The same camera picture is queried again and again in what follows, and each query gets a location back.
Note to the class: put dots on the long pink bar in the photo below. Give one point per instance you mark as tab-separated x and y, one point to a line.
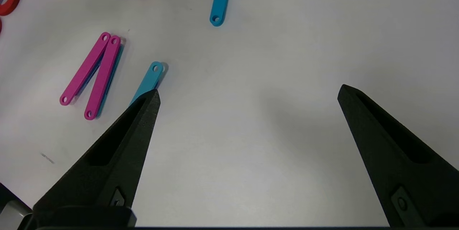
103	77
85	68

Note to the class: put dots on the grey black robot chassis corner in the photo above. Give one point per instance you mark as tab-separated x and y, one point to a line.
10	212

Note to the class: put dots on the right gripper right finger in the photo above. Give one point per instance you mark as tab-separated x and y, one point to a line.
401	165

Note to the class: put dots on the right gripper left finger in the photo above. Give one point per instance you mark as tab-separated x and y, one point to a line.
118	158

